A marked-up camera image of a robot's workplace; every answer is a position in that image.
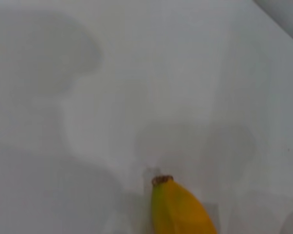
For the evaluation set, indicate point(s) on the yellow banana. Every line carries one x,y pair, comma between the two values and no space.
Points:
180,209

